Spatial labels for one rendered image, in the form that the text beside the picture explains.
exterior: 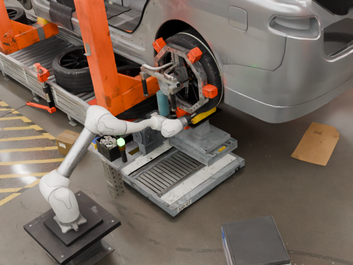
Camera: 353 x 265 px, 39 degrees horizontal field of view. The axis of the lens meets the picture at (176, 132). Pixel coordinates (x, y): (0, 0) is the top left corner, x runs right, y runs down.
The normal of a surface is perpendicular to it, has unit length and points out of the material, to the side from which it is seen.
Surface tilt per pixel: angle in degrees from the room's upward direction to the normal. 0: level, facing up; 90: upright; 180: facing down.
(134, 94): 90
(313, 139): 2
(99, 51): 90
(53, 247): 0
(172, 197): 0
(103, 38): 90
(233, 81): 90
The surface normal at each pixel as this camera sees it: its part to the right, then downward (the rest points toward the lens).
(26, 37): 0.67, 0.37
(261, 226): -0.10, -0.81
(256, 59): -0.73, 0.45
